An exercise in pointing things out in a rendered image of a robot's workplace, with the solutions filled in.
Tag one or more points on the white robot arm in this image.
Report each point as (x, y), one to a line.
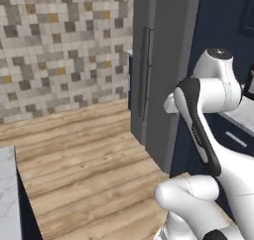
(211, 95)

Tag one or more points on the dark round pot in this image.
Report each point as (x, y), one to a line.
(250, 85)

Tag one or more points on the navy wall cupboard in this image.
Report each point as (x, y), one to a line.
(247, 9)

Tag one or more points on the navy island cupboard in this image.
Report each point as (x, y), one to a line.
(28, 211)

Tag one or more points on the navy base cupboard run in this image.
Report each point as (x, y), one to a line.
(180, 151)

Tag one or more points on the navy drawer front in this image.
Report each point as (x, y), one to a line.
(228, 126)

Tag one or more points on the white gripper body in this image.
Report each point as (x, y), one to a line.
(171, 104)

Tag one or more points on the grey fridge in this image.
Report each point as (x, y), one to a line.
(168, 52)

